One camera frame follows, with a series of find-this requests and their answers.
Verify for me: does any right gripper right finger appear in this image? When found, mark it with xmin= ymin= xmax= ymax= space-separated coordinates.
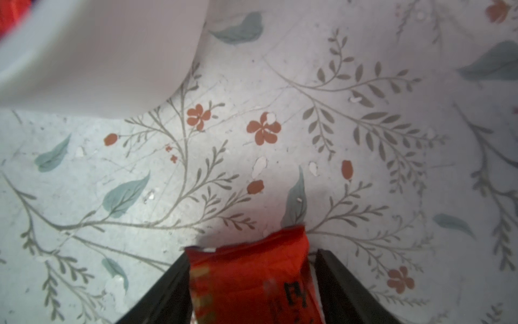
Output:
xmin=314 ymin=249 xmax=400 ymax=324

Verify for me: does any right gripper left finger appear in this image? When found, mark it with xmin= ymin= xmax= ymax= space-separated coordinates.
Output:
xmin=117 ymin=253 xmax=193 ymax=324

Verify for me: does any red tea bag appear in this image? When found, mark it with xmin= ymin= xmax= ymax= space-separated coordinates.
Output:
xmin=0 ymin=0 xmax=32 ymax=38
xmin=185 ymin=225 xmax=322 ymax=323

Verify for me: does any white plastic storage box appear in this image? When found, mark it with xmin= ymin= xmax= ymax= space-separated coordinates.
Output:
xmin=1 ymin=1 xmax=209 ymax=118

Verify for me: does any red tea bag in box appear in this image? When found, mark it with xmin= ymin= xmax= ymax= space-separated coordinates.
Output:
xmin=0 ymin=0 xmax=32 ymax=38

